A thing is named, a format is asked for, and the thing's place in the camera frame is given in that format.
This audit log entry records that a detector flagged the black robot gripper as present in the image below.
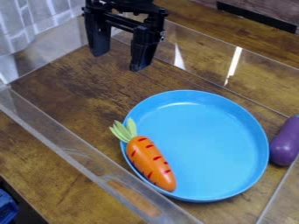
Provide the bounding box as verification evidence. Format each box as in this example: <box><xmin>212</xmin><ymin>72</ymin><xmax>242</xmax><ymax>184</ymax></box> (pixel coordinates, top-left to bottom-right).
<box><xmin>82</xmin><ymin>0</ymin><xmax>168</xmax><ymax>72</ymax></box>

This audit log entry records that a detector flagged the orange toy carrot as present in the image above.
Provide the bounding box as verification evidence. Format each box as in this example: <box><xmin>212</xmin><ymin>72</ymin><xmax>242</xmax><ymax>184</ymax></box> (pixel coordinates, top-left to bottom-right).
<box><xmin>110</xmin><ymin>118</ymin><xmax>176</xmax><ymax>192</ymax></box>

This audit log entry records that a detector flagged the blue round plastic tray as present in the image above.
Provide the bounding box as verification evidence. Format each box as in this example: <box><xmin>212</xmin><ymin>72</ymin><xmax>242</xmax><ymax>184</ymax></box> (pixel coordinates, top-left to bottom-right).
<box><xmin>126</xmin><ymin>90</ymin><xmax>268</xmax><ymax>202</ymax></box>

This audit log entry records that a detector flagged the grey checkered curtain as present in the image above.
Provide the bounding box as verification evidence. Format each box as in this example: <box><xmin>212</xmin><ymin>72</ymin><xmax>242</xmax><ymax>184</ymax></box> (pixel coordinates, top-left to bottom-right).
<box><xmin>0</xmin><ymin>0</ymin><xmax>84</xmax><ymax>56</ymax></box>

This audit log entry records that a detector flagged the purple toy eggplant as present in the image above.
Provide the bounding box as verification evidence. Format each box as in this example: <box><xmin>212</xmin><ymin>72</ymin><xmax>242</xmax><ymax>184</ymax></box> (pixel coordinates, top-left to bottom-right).
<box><xmin>270</xmin><ymin>114</ymin><xmax>299</xmax><ymax>166</ymax></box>

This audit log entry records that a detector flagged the blue object at corner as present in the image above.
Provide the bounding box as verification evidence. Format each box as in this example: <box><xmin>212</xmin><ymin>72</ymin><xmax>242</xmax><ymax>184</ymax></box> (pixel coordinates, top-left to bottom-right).
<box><xmin>0</xmin><ymin>189</ymin><xmax>19</xmax><ymax>224</ymax></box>

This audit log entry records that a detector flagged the clear acrylic barrier wall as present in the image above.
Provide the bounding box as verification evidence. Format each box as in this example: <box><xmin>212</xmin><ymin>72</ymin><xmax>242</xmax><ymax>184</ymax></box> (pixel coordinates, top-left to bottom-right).
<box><xmin>0</xmin><ymin>3</ymin><xmax>299</xmax><ymax>224</ymax></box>

